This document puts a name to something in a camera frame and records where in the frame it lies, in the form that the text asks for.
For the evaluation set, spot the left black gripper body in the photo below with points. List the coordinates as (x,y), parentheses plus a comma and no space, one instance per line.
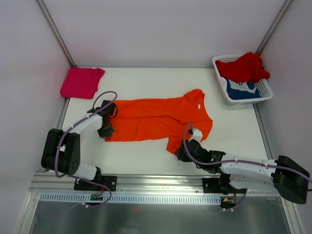
(107,119)

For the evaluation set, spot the orange t shirt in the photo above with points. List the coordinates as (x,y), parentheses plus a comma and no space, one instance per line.
(158,118)

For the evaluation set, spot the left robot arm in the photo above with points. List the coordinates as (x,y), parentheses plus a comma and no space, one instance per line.
(62,149)

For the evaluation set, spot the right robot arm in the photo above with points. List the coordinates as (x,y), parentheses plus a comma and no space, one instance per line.
(239,174)

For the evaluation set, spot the folded pink t shirt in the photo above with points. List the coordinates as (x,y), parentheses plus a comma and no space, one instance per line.
(81,83)

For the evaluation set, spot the blue white t shirt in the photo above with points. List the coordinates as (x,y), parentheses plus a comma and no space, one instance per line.
(241,90)

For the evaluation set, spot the white plastic basket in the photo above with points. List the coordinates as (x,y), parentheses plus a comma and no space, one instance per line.
(262,85)

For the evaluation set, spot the red t shirt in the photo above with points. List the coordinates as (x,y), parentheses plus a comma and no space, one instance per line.
(248,68)

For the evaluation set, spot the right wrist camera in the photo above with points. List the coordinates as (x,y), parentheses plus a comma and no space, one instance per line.
(195,134)

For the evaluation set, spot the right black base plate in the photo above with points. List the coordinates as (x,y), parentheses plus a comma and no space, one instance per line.
(219,186)

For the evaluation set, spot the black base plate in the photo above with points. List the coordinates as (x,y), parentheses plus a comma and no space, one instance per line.
(219,186)
(106,180)

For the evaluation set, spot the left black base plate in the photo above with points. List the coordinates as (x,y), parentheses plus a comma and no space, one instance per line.
(106,180)

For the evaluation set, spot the white slotted cable duct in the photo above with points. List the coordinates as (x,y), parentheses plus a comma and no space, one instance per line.
(132,198)

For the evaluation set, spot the aluminium mounting rail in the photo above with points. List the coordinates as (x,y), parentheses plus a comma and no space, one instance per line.
(128,184)

